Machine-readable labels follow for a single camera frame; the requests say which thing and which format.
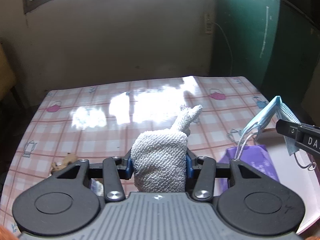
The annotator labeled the green cabinet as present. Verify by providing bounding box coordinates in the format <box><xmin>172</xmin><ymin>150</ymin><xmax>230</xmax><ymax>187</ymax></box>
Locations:
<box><xmin>210</xmin><ymin>0</ymin><xmax>319</xmax><ymax>104</ymax></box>

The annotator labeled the pink cardboard box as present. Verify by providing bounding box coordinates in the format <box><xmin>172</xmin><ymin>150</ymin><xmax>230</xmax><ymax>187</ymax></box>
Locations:
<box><xmin>257</xmin><ymin>128</ymin><xmax>319</xmax><ymax>238</ymax></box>

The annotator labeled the small brown plush toy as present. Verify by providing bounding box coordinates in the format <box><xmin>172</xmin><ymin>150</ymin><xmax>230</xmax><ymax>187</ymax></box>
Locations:
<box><xmin>50</xmin><ymin>153</ymin><xmax>78</xmax><ymax>174</ymax></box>

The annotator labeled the white power cable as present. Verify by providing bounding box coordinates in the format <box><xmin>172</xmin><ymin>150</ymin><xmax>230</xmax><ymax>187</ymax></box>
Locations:
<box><xmin>211</xmin><ymin>0</ymin><xmax>234</xmax><ymax>77</ymax></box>

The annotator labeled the pink plaid tablecloth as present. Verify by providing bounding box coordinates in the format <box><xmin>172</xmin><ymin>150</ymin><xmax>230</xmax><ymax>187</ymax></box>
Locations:
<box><xmin>1</xmin><ymin>76</ymin><xmax>268</xmax><ymax>239</ymax></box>

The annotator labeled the wall power outlet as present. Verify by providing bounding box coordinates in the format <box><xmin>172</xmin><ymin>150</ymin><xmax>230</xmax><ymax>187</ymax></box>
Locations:
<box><xmin>204</xmin><ymin>13</ymin><xmax>213</xmax><ymax>34</ymax></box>

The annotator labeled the blue surgical face mask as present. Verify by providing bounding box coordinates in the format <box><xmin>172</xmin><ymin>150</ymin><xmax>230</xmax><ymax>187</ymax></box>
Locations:
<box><xmin>235</xmin><ymin>96</ymin><xmax>302</xmax><ymax>159</ymax></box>

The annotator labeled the purple wet wipes pack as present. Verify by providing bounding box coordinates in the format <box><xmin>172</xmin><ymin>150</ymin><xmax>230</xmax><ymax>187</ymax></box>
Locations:
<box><xmin>217</xmin><ymin>145</ymin><xmax>279</xmax><ymax>193</ymax></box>

